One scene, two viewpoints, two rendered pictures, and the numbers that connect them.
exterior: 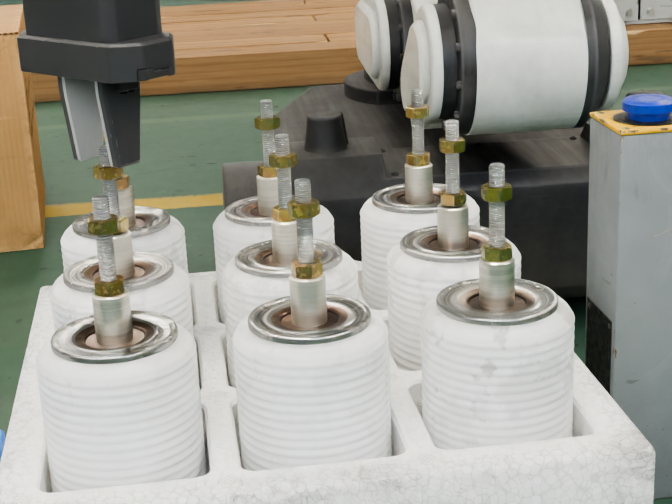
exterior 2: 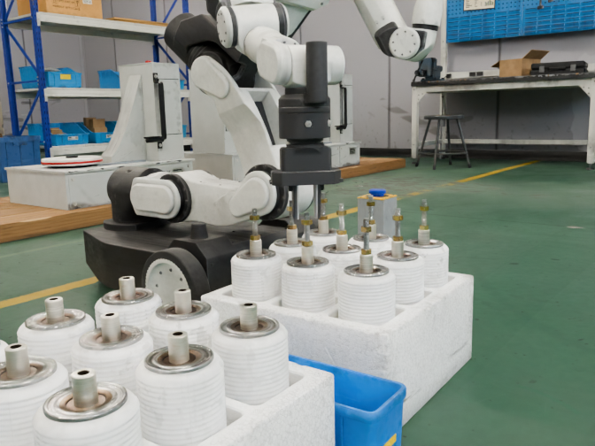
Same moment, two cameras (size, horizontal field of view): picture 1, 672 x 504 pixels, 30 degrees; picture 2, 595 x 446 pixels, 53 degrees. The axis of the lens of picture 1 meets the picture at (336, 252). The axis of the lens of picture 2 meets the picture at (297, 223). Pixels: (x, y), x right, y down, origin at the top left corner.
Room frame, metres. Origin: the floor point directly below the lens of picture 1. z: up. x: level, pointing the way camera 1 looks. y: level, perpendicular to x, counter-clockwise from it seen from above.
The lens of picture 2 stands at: (0.12, 0.92, 0.52)
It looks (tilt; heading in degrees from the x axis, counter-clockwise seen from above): 10 degrees down; 313
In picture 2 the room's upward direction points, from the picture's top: 1 degrees counter-clockwise
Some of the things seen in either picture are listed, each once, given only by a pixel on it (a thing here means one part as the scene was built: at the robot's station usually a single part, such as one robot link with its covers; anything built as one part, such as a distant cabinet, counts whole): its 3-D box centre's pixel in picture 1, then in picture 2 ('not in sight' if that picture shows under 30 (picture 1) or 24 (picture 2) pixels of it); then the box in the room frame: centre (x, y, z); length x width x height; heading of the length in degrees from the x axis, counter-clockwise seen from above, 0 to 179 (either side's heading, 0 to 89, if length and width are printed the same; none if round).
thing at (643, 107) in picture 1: (648, 111); (377, 193); (0.94, -0.24, 0.32); 0.04 x 0.04 x 0.02
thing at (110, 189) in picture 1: (111, 200); (306, 233); (0.82, 0.15, 0.30); 0.01 x 0.01 x 0.08
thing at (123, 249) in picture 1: (117, 255); (307, 255); (0.82, 0.15, 0.26); 0.02 x 0.02 x 0.03
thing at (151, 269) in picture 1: (118, 273); (307, 262); (0.82, 0.15, 0.25); 0.08 x 0.08 x 0.01
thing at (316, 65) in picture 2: not in sight; (311, 80); (0.80, 0.15, 0.57); 0.11 x 0.11 x 0.11; 66
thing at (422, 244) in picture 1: (453, 244); (370, 238); (0.85, -0.08, 0.25); 0.08 x 0.08 x 0.01
